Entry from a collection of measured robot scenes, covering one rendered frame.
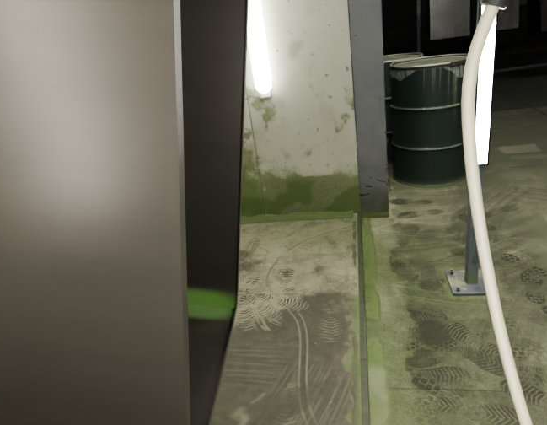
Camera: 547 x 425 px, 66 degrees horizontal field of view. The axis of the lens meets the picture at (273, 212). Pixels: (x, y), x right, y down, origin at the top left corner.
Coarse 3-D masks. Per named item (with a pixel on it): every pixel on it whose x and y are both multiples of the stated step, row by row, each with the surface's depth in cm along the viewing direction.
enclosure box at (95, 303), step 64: (0, 0) 43; (64, 0) 42; (128, 0) 42; (192, 0) 96; (0, 64) 45; (64, 64) 45; (128, 64) 44; (192, 64) 101; (0, 128) 48; (64, 128) 48; (128, 128) 47; (192, 128) 108; (0, 192) 52; (64, 192) 51; (128, 192) 50; (192, 192) 115; (0, 256) 56; (64, 256) 55; (128, 256) 54; (192, 256) 124; (0, 320) 60; (64, 320) 59; (128, 320) 58; (192, 320) 124; (0, 384) 65; (64, 384) 64; (128, 384) 64; (192, 384) 102
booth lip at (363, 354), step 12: (360, 216) 277; (360, 228) 261; (360, 240) 246; (360, 252) 234; (360, 264) 223; (360, 276) 213; (360, 288) 203; (360, 300) 194; (360, 312) 186; (360, 324) 179; (360, 336) 172; (360, 348) 166; (360, 360) 160
